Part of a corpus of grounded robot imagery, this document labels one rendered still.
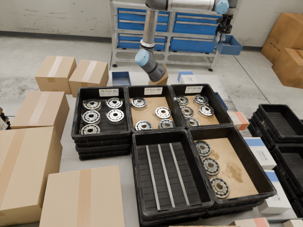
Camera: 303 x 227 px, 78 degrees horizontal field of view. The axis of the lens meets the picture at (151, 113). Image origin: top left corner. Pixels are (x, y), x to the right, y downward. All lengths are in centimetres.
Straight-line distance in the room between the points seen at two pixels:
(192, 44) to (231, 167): 237
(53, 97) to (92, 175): 64
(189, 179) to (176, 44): 243
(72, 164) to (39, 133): 25
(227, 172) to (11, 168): 102
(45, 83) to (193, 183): 122
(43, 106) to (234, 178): 115
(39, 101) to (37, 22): 296
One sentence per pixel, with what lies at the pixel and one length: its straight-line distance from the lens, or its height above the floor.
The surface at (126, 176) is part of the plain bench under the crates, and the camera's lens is 111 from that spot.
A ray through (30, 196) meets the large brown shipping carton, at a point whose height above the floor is 90.
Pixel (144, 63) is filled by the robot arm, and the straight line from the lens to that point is 143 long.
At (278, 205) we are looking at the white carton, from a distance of 120.
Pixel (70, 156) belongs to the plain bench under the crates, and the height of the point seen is 70.
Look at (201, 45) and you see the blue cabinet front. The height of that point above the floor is 44.
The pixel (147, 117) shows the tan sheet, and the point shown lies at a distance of 119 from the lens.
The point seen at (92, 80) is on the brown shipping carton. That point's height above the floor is 86.
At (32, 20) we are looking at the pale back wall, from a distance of 422.
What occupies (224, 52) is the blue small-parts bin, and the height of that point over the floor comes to 109.
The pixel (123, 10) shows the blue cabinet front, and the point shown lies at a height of 85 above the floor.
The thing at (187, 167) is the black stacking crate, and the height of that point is 83.
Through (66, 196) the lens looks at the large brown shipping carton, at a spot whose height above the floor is 90.
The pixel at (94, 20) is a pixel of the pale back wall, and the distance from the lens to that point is 390.
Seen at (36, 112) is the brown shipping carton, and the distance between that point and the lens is 128.
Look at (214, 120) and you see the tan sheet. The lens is 130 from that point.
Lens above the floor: 170
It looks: 45 degrees down
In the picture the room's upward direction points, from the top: 8 degrees clockwise
